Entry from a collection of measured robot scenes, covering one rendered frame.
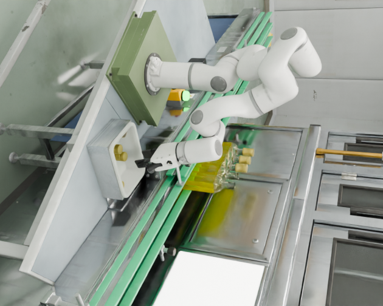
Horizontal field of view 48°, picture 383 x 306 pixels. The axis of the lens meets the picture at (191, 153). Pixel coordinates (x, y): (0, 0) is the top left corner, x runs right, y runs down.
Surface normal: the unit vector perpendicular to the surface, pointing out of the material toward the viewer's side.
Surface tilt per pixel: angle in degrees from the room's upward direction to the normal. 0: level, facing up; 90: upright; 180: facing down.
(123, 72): 90
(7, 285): 90
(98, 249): 90
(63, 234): 0
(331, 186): 90
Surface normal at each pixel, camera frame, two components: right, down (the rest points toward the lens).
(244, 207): -0.14, -0.82
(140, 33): -0.26, -0.51
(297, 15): -0.33, 0.57
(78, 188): 0.93, 0.08
